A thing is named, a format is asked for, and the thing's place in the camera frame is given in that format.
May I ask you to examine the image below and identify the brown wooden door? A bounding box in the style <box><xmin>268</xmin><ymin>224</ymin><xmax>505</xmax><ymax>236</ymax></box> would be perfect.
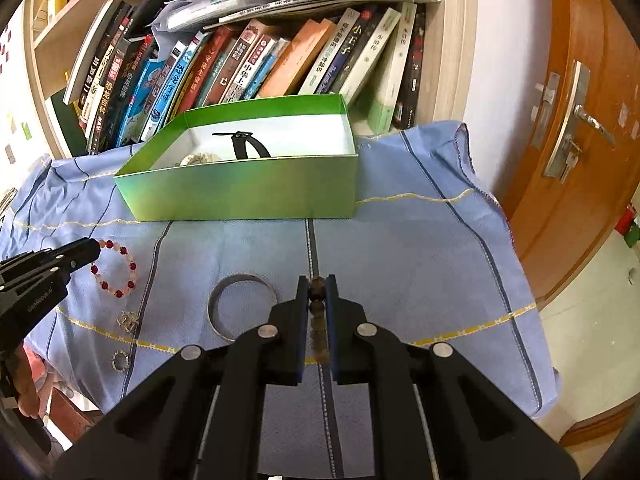
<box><xmin>502</xmin><ymin>0</ymin><xmax>639</xmax><ymax>307</ymax></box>

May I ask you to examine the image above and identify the white green book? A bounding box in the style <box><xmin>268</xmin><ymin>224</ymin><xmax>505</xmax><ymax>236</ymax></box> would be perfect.
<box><xmin>362</xmin><ymin>1</ymin><xmax>418</xmax><ymax>134</ymax></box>

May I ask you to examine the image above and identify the silver door handle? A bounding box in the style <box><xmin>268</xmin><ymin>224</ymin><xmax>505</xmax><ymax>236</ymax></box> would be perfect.
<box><xmin>544</xmin><ymin>60</ymin><xmax>616</xmax><ymax>184</ymax></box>

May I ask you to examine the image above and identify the wooden bookshelf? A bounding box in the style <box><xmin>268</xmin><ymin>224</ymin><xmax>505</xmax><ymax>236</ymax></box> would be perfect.
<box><xmin>17</xmin><ymin>0</ymin><xmax>477</xmax><ymax>158</ymax></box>

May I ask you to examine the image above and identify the black watch strap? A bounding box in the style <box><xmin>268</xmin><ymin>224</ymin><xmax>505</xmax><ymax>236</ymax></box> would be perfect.
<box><xmin>211</xmin><ymin>130</ymin><xmax>272</xmax><ymax>161</ymax></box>

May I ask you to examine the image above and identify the orange book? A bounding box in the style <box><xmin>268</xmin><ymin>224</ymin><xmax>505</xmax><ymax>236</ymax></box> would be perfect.
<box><xmin>257</xmin><ymin>18</ymin><xmax>336</xmax><ymax>99</ymax></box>

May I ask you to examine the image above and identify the silver metal bangle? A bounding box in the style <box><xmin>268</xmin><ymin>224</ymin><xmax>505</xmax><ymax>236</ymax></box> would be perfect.
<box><xmin>206</xmin><ymin>273</ymin><xmax>278</xmax><ymax>342</ymax></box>

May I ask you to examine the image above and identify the black red book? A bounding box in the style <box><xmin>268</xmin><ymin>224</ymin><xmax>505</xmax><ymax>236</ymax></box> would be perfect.
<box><xmin>393</xmin><ymin>3</ymin><xmax>426</xmax><ymax>130</ymax></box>

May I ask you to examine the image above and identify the blue striped cloth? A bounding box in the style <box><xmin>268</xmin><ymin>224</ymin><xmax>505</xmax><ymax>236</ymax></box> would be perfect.
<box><xmin>1</xmin><ymin>122</ymin><xmax>556</xmax><ymax>479</ymax></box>

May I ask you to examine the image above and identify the silver charm pendant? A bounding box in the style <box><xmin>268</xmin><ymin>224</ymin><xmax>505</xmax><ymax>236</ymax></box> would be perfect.
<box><xmin>117</xmin><ymin>311</ymin><xmax>140</xmax><ymax>337</ymax></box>

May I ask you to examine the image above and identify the red pink bead bracelet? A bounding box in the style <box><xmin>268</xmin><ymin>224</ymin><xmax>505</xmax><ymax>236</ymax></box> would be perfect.
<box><xmin>89</xmin><ymin>238</ymin><xmax>139</xmax><ymax>299</ymax></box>

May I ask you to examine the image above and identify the green cardboard box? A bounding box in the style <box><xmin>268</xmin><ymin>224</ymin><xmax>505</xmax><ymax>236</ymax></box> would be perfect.
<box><xmin>115</xmin><ymin>94</ymin><xmax>358</xmax><ymax>221</ymax></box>

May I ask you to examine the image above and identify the brown wooden bead bracelet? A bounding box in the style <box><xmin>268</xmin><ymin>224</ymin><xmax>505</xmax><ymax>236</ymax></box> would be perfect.
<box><xmin>307</xmin><ymin>275</ymin><xmax>331</xmax><ymax>365</ymax></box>

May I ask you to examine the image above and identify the red container on floor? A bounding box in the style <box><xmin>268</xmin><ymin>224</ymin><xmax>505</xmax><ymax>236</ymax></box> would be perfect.
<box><xmin>615</xmin><ymin>204</ymin><xmax>637</xmax><ymax>236</ymax></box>

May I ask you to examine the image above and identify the operator hand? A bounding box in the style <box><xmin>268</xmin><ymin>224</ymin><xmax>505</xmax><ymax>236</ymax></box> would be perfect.
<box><xmin>8</xmin><ymin>346</ymin><xmax>40</xmax><ymax>419</ymax></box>

